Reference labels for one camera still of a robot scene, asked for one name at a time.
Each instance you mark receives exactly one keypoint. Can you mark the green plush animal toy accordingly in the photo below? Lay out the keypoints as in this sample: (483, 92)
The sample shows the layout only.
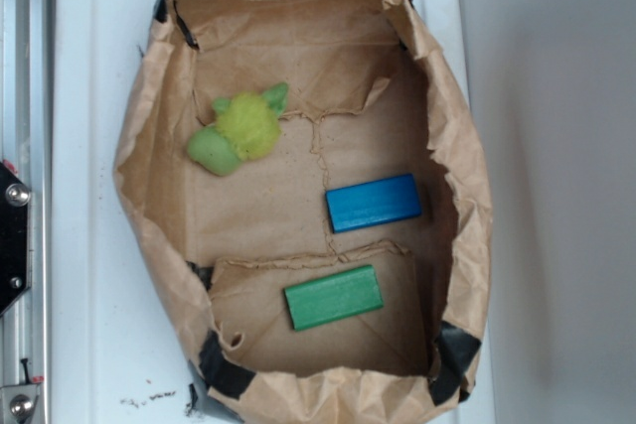
(246, 128)

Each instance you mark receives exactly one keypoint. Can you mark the brown paper bag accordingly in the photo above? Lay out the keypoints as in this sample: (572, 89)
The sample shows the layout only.
(371, 96)

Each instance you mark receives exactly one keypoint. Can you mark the blue wooden block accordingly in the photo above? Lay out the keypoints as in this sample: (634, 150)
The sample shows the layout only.
(373, 203)

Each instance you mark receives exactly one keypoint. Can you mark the green wooden block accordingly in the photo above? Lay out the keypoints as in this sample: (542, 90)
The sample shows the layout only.
(333, 297)

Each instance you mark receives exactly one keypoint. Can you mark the black metal bracket plate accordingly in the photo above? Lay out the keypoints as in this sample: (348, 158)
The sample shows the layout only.
(15, 230)

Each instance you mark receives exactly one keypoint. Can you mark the silver metal rail frame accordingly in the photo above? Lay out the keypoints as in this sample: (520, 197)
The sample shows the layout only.
(26, 127)

